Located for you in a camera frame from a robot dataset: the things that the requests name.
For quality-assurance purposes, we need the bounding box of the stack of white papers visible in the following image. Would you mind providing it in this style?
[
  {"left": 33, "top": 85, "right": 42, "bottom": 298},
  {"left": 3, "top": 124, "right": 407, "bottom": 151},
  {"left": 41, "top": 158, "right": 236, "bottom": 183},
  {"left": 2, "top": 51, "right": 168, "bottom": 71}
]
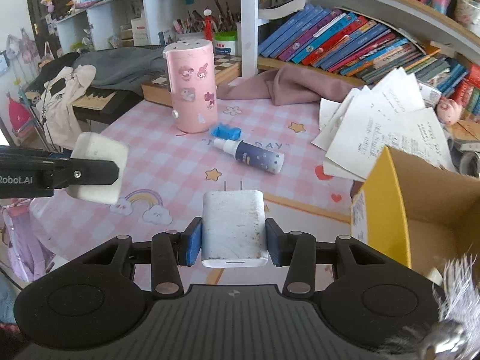
[{"left": 312, "top": 67, "right": 455, "bottom": 181}]

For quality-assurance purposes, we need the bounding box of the blue crumpled wrapper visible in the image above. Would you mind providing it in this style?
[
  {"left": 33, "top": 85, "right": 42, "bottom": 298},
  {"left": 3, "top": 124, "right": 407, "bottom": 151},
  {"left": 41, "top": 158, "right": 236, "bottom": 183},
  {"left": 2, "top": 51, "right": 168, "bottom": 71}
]
[{"left": 210, "top": 123, "right": 242, "bottom": 141}]

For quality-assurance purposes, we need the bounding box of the white bookshelf unit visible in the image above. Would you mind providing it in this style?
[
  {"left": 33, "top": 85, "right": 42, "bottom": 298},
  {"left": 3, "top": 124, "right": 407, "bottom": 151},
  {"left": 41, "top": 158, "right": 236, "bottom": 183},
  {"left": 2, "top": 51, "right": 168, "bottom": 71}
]
[{"left": 57, "top": 0, "right": 479, "bottom": 77}]

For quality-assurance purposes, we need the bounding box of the pink checkered tablecloth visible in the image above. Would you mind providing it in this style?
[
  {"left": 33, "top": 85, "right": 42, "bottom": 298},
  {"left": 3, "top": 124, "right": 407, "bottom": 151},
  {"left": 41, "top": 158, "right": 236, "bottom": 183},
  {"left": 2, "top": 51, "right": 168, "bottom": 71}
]
[{"left": 29, "top": 76, "right": 373, "bottom": 290}]

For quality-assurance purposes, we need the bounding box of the pink pig plush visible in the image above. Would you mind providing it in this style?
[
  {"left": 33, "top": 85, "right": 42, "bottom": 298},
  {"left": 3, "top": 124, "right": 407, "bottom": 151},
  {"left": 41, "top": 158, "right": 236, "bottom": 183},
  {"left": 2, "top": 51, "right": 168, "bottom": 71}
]
[{"left": 436, "top": 97, "right": 463, "bottom": 126}]

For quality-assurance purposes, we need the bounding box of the large white charger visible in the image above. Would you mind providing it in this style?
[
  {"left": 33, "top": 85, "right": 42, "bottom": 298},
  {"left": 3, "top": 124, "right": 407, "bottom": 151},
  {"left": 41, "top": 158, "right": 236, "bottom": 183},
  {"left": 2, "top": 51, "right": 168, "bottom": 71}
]
[{"left": 202, "top": 190, "right": 269, "bottom": 268}]

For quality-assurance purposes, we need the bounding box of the keyboard piano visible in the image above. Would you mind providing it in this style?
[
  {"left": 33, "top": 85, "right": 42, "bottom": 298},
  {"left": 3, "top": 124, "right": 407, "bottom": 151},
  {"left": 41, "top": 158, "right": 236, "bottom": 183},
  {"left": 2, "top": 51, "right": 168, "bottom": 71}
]
[{"left": 72, "top": 87, "right": 143, "bottom": 125}]

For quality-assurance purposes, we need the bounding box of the cream white garment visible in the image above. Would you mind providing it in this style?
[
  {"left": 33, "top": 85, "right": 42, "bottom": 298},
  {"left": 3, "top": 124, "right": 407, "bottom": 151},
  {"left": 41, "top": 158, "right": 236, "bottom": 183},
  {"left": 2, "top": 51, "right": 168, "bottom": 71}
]
[{"left": 36, "top": 64, "right": 97, "bottom": 150}]

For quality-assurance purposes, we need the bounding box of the pink cloth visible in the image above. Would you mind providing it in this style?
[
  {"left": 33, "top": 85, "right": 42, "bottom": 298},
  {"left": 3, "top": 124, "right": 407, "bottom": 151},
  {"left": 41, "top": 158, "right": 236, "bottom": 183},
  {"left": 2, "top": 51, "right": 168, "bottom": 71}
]
[{"left": 217, "top": 63, "right": 367, "bottom": 107}]

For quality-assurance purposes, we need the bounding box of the pink cylinder holder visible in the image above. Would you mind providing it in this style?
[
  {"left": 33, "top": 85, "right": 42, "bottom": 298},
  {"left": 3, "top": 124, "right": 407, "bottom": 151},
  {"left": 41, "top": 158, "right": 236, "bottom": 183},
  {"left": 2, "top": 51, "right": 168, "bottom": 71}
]
[{"left": 163, "top": 39, "right": 218, "bottom": 133}]

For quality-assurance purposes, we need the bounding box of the yellow cardboard box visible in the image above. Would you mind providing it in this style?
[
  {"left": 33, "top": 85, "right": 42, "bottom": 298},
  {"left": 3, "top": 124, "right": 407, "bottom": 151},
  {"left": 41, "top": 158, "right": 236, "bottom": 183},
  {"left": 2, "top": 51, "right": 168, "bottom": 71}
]
[{"left": 351, "top": 147, "right": 479, "bottom": 275}]

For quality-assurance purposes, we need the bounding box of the white eraser block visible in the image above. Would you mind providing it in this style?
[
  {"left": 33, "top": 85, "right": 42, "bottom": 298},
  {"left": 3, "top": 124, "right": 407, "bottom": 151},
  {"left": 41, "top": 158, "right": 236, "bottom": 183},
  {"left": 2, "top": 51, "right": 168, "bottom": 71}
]
[{"left": 67, "top": 132, "right": 128, "bottom": 205}]

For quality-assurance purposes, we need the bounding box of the pen holder with pens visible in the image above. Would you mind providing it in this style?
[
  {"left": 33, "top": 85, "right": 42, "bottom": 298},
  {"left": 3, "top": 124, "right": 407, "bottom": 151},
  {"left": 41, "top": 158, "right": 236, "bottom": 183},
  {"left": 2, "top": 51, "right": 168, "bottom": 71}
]
[{"left": 172, "top": 0, "right": 241, "bottom": 41}]

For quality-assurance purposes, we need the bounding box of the grey cloth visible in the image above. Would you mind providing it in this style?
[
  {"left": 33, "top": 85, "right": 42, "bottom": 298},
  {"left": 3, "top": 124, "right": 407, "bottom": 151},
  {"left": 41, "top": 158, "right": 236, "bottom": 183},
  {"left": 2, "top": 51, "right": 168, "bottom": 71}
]
[{"left": 72, "top": 47, "right": 167, "bottom": 95}]

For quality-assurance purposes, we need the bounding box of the row of leaning books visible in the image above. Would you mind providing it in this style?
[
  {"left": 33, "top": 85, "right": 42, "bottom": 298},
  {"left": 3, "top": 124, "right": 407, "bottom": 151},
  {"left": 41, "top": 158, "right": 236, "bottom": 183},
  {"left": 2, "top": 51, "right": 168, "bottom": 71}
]
[{"left": 258, "top": 2, "right": 470, "bottom": 97}]

